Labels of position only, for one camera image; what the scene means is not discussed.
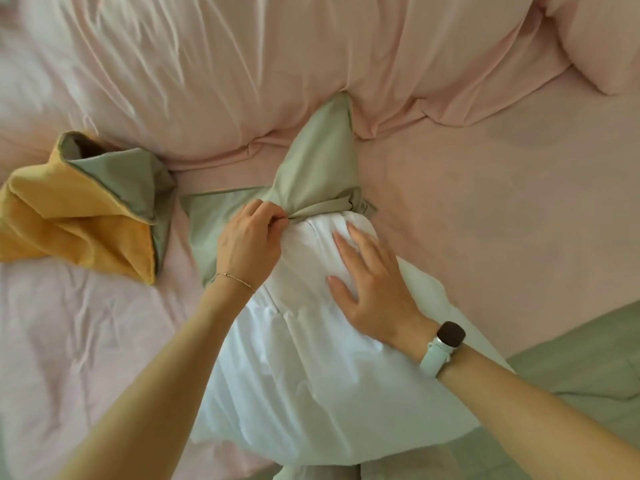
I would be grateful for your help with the person's right hand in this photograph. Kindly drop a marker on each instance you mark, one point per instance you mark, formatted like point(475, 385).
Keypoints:
point(385, 299)

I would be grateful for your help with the person's left hand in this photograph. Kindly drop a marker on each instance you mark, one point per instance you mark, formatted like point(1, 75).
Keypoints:
point(250, 249)

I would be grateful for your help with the white pillow insert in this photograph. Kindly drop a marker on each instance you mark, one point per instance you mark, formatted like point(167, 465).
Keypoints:
point(325, 384)

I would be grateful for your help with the grey and orange pillowcase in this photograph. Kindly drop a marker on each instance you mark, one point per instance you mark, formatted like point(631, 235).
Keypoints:
point(65, 219)
point(320, 159)

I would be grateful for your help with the pink bed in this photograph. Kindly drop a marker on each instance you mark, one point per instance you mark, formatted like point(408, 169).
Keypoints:
point(500, 219)

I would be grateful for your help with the person's right forearm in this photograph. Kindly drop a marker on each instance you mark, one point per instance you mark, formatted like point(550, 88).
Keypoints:
point(540, 429)

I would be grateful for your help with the person's left forearm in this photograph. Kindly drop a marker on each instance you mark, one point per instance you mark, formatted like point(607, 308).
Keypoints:
point(150, 394)

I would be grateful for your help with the person's white shorts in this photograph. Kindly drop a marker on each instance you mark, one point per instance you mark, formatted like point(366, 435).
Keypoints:
point(400, 464)

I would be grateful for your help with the white smartwatch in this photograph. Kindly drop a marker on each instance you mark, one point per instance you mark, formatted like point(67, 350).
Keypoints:
point(432, 357)

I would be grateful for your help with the pink ruffled duvet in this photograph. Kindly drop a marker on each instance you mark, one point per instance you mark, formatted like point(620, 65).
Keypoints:
point(300, 59)

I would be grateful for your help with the pink pillow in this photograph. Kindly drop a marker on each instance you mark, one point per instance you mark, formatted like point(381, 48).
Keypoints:
point(605, 39)

